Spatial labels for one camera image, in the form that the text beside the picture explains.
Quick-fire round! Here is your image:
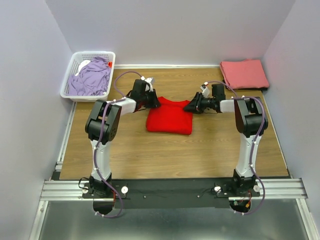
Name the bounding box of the aluminium frame rail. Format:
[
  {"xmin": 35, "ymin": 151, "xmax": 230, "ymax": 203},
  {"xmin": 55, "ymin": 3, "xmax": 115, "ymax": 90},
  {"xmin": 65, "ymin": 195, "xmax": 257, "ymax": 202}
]
[{"xmin": 31, "ymin": 103, "xmax": 320, "ymax": 240}]

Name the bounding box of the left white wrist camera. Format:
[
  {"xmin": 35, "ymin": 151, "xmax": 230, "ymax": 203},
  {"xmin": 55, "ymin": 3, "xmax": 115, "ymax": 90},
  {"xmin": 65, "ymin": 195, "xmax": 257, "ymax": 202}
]
[{"xmin": 130, "ymin": 77, "xmax": 155, "ymax": 98}]

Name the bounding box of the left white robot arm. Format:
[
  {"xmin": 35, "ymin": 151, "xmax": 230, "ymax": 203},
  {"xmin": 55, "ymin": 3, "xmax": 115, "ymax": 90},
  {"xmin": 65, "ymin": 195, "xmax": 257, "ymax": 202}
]
[{"xmin": 85, "ymin": 89, "xmax": 161, "ymax": 198}]

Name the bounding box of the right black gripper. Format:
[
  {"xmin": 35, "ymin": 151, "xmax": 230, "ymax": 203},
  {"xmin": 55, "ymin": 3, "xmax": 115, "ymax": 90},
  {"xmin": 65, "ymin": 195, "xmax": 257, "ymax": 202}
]
[{"xmin": 182, "ymin": 92, "xmax": 215, "ymax": 115}]

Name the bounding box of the white plastic laundry basket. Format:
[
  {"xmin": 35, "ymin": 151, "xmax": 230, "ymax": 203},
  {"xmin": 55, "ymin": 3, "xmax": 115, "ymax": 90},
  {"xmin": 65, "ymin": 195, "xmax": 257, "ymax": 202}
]
[{"xmin": 60, "ymin": 51, "xmax": 116, "ymax": 102}]

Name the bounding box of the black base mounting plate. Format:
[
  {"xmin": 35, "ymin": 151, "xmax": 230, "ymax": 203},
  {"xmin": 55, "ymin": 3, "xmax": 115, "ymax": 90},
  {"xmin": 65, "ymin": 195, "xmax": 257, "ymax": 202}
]
[{"xmin": 78, "ymin": 177, "xmax": 261, "ymax": 216}]

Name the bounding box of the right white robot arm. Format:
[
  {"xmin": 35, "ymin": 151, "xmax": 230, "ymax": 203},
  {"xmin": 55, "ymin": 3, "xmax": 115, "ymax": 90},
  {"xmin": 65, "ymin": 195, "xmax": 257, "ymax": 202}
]
[{"xmin": 183, "ymin": 92, "xmax": 269, "ymax": 196}]

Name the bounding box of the white garment in basket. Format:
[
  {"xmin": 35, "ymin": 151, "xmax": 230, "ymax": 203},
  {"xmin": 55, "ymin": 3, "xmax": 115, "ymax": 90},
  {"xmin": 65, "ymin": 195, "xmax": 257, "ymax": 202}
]
[{"xmin": 75, "ymin": 60, "xmax": 91, "ymax": 76}]

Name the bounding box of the folded pink t shirt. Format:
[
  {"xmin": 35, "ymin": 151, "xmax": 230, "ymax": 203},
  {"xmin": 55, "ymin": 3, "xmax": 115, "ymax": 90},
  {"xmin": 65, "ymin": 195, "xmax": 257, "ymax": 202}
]
[{"xmin": 219, "ymin": 59, "xmax": 270, "ymax": 89}]

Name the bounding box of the purple t shirt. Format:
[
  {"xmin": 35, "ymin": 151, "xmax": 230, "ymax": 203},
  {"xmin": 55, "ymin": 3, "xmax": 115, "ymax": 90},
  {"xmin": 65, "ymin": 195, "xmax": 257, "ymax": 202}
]
[{"xmin": 68, "ymin": 56, "xmax": 111, "ymax": 97}]

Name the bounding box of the red t shirt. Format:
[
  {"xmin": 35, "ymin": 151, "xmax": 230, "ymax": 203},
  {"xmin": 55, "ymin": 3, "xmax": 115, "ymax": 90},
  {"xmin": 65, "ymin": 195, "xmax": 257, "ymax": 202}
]
[{"xmin": 146, "ymin": 96, "xmax": 193, "ymax": 135}]

